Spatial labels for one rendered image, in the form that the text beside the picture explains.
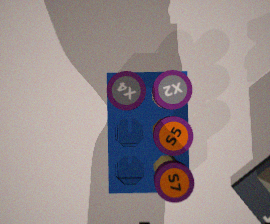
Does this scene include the blue tube rack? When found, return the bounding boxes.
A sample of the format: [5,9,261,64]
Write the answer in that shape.
[107,72,188,193]

